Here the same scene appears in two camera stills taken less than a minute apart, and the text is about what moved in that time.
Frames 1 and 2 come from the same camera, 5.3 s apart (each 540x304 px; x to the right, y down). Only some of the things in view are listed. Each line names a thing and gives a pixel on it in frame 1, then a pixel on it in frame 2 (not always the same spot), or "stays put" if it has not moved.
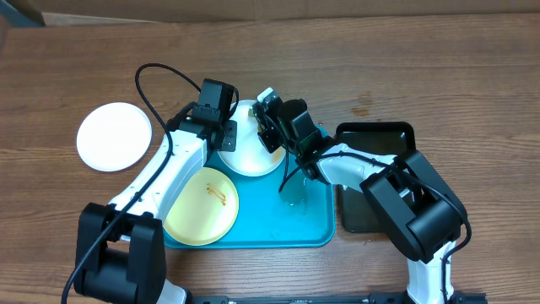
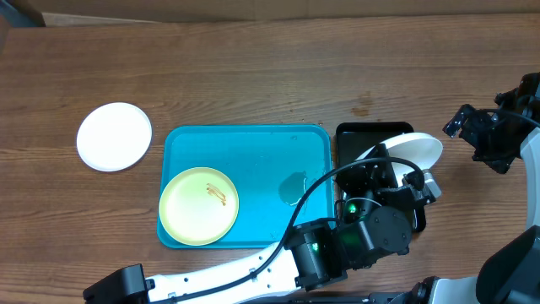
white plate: (114, 136) stays put
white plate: (251, 157) → (423, 150)
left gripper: (230, 143) → (359, 177)
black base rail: (383, 298) stays put
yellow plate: (205, 211) stays put
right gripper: (272, 138) → (477, 122)
